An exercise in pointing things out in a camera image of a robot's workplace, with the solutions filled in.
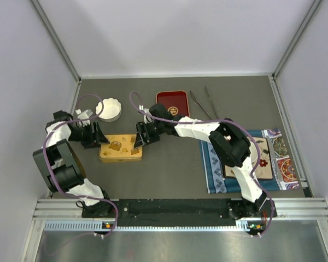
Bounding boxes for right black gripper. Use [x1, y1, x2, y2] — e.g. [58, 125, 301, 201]
[134, 121, 165, 150]

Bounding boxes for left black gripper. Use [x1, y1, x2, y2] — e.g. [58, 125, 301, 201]
[68, 121, 109, 148]

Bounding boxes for silver tin lid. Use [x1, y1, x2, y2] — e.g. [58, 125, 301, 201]
[99, 134, 143, 158]

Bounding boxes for white scalloped dish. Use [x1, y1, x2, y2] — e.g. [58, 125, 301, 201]
[95, 98, 122, 122]

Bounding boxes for metal tongs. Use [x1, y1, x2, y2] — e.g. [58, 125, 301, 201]
[189, 86, 219, 120]

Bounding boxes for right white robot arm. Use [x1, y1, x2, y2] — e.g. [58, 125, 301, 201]
[134, 103, 267, 216]

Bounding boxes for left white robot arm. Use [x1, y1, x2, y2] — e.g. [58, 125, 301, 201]
[32, 110, 115, 218]

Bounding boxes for gold cookie tin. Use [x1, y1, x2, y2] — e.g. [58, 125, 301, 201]
[99, 157, 142, 163]

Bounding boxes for red lacquer tray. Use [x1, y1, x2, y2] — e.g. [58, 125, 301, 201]
[156, 91, 190, 117]

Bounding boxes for white bowl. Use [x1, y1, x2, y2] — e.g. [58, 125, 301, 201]
[249, 141, 259, 164]

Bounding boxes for floral square plate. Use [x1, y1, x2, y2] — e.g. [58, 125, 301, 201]
[224, 137, 273, 180]

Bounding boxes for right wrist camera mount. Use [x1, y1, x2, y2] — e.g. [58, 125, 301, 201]
[139, 105, 154, 123]

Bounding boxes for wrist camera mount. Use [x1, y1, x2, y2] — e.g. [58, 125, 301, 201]
[75, 109, 93, 127]
[139, 105, 154, 123]

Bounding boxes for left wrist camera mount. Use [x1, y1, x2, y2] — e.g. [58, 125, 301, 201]
[75, 109, 93, 127]

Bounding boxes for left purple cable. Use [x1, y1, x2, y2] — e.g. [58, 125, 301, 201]
[42, 94, 119, 237]

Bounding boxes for purple cable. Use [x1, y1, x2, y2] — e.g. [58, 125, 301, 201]
[129, 91, 277, 237]
[42, 94, 119, 237]

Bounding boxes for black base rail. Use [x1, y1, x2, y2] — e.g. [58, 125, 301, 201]
[76, 199, 277, 227]

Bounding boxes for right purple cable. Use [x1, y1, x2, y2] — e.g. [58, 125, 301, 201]
[129, 91, 277, 237]

